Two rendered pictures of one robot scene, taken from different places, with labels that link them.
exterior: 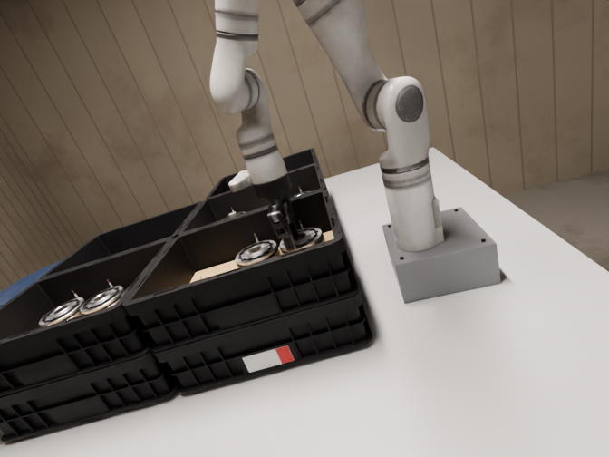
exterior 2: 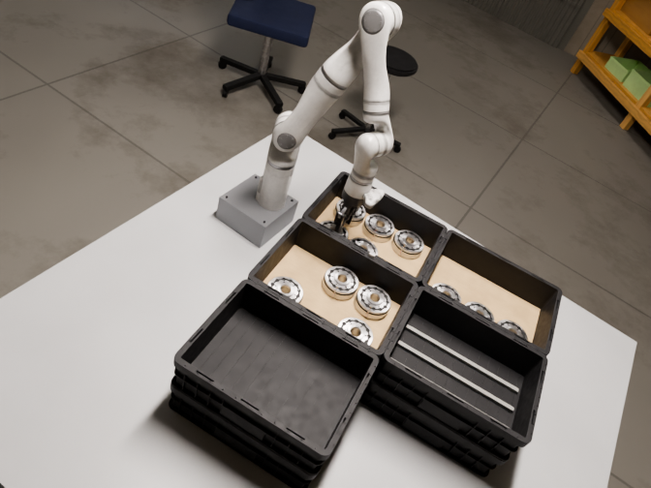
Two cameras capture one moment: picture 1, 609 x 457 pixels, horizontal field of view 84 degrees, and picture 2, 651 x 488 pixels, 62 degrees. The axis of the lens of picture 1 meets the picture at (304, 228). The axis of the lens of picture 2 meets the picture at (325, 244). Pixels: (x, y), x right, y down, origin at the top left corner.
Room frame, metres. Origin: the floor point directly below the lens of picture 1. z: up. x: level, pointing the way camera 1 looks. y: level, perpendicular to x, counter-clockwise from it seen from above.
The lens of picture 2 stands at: (1.96, 0.14, 2.00)
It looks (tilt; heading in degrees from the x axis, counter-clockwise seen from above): 44 degrees down; 186
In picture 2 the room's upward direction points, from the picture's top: 21 degrees clockwise
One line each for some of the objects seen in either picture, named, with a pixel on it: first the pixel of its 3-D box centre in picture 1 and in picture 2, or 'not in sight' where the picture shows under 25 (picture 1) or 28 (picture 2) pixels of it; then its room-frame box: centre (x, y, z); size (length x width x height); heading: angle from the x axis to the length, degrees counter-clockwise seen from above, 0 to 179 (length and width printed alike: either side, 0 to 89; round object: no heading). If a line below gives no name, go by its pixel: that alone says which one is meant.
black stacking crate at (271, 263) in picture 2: (263, 214); (330, 293); (0.95, 0.10, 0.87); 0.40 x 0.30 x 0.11; 84
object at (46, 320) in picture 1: (62, 311); (511, 334); (0.78, 0.63, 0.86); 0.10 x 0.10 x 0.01
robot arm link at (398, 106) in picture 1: (398, 127); (286, 141); (0.63, -0.23, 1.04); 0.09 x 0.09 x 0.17; 17
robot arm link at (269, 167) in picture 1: (256, 165); (364, 186); (0.68, 0.05, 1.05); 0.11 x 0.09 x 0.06; 78
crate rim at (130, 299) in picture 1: (242, 242); (377, 225); (0.66, 0.13, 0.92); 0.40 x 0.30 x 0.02; 84
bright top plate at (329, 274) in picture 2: not in sight; (341, 280); (0.88, 0.11, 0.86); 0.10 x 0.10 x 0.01
